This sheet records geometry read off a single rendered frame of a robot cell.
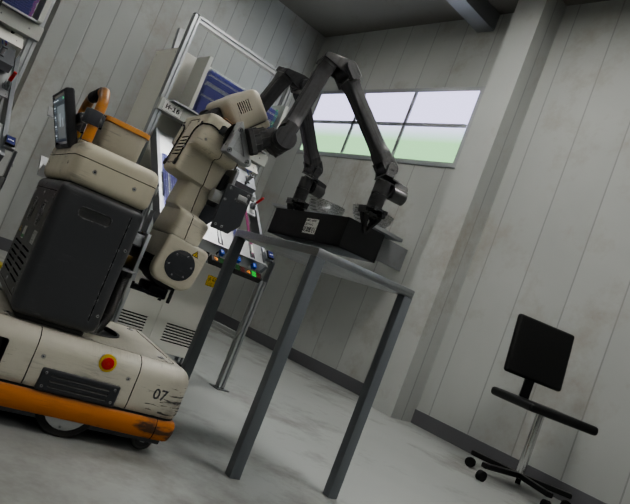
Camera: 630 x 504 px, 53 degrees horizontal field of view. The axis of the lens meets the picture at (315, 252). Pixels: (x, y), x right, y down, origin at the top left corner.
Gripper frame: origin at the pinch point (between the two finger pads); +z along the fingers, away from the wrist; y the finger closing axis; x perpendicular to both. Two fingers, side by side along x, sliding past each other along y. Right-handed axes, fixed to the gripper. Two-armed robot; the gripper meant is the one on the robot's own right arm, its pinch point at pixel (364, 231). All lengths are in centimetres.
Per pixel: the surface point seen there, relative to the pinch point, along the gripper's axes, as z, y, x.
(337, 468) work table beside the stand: 82, -5, -23
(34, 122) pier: -38, 479, 75
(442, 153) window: -156, 288, -247
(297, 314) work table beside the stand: 35.9, -6.3, 17.3
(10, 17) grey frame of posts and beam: -43, 151, 127
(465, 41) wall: -281, 314, -244
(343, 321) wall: 30, 335, -243
